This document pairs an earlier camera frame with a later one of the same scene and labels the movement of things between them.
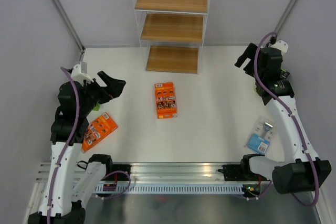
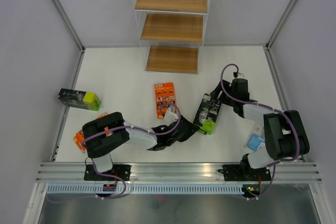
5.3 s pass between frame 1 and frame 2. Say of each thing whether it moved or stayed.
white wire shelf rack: stayed
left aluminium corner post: stayed
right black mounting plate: stayed
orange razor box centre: stayed
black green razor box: moved
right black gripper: moved
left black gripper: moved
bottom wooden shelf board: stayed
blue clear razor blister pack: stayed
